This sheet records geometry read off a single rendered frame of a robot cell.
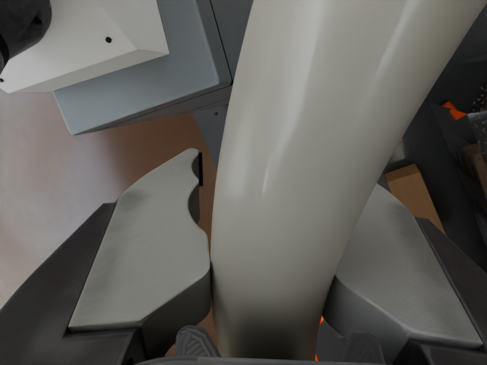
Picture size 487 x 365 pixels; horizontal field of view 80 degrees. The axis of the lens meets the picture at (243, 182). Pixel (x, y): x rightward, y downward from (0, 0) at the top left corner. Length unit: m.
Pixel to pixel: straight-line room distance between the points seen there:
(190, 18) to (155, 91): 0.15
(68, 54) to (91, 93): 0.15
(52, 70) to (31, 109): 1.73
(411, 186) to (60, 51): 1.16
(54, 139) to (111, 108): 1.59
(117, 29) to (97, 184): 1.66
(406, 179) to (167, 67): 0.98
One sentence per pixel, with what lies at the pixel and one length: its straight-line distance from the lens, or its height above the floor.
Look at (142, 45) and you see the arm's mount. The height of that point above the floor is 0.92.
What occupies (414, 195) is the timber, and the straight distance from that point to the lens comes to 1.31.
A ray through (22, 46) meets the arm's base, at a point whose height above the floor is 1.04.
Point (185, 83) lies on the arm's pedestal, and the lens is 0.57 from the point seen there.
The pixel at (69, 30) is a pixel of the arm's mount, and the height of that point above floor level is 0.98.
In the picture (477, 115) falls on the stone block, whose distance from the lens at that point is 0.77.
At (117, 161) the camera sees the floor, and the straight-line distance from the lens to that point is 1.92.
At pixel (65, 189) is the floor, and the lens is 2.34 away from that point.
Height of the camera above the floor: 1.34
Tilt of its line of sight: 62 degrees down
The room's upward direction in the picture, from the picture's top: 133 degrees counter-clockwise
